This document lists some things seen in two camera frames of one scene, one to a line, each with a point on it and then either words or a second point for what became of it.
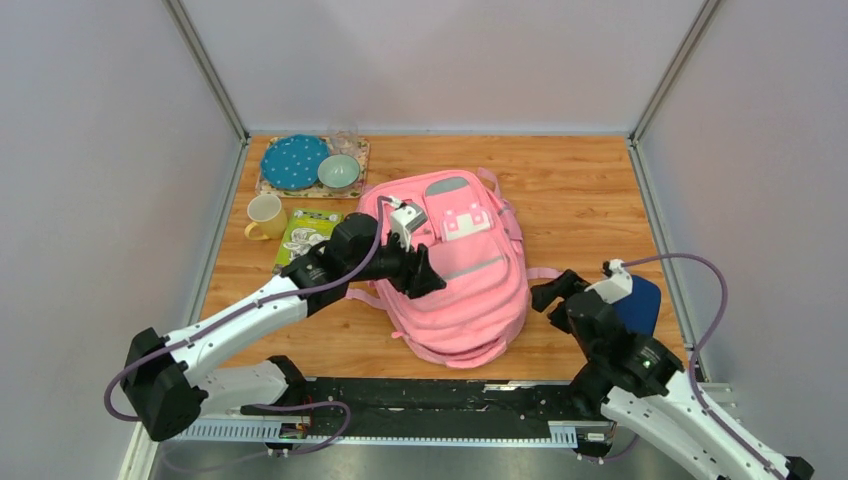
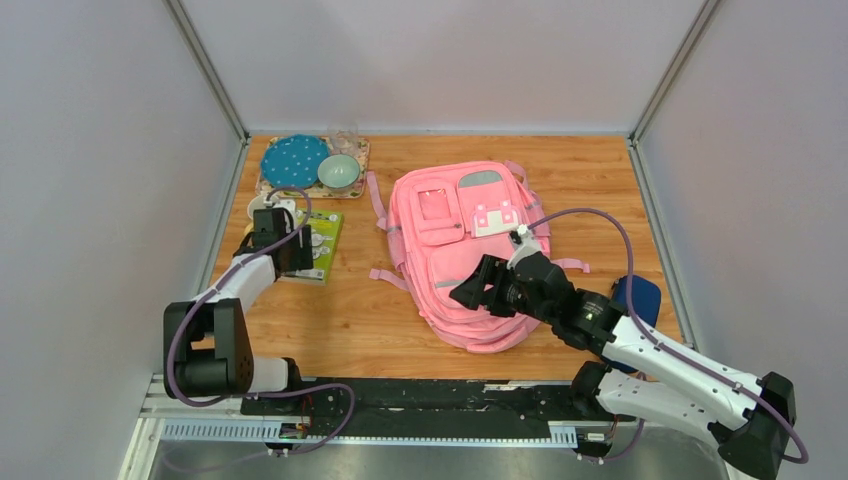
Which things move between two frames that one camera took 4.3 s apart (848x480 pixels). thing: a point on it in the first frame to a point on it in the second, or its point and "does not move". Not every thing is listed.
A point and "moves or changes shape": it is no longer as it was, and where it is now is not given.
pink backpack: x=473 y=234 moves or changes shape
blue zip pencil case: x=640 y=309 does not move
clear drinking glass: x=344 y=141 does not move
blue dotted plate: x=291 y=161 does not move
